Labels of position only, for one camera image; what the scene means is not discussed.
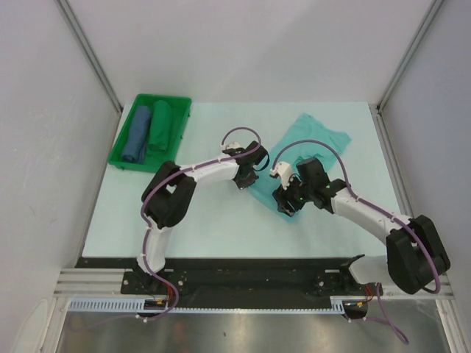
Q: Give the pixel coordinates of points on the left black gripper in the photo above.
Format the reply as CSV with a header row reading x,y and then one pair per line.
x,y
242,184

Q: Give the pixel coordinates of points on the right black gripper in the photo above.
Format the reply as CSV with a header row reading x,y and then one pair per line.
x,y
282,196

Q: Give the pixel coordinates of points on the teal t shirt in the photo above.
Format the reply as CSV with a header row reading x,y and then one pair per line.
x,y
306,137

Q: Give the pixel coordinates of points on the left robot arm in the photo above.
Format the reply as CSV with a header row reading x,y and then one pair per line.
x,y
167,197

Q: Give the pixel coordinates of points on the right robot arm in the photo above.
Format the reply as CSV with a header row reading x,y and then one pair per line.
x,y
415,255

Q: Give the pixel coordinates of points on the green plastic tray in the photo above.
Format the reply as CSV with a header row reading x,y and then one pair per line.
x,y
181,110

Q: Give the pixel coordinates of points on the rolled dark green t shirt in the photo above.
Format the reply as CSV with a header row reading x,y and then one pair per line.
x,y
160,128

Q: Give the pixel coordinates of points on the rolled blue t shirt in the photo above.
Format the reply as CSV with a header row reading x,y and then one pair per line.
x,y
135,148

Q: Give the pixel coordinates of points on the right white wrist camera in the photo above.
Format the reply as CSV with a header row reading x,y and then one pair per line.
x,y
283,172

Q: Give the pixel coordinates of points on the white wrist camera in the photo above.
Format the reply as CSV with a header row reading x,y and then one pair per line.
x,y
232,148
283,172

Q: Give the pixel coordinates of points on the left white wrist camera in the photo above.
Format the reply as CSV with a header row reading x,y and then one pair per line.
x,y
232,148

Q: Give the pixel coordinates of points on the white slotted cable duct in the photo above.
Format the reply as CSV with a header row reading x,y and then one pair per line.
x,y
148,306

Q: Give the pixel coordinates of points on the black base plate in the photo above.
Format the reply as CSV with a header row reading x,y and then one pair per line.
x,y
312,276

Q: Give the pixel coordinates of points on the aluminium front rail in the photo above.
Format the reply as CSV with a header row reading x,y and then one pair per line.
x,y
96,282

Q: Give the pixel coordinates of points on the right aluminium frame post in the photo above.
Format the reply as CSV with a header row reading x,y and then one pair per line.
x,y
413,47

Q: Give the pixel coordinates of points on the aluminium frame post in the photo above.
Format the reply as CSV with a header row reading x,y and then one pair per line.
x,y
413,47
73,23

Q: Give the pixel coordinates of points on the left aluminium frame post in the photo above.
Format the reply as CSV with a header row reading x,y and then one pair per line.
x,y
73,23

